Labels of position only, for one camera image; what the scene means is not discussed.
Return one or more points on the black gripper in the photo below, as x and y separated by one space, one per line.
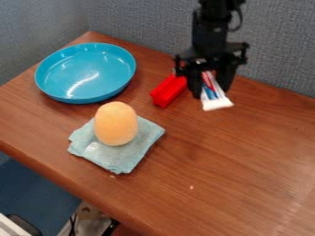
212 52

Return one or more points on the white toothpaste tube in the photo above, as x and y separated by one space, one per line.
213 96

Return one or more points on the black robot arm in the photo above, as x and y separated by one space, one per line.
212 52

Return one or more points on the blue plate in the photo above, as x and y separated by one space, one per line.
86 73

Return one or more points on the red plastic block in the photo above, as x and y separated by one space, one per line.
169 90

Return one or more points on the orange egg-shaped sponge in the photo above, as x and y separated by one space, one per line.
116 123

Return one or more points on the light blue folded cloth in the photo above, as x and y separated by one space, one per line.
118 159

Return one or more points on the beige object under table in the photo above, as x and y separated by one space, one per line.
92 220

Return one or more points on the white object bottom left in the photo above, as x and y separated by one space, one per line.
9 228

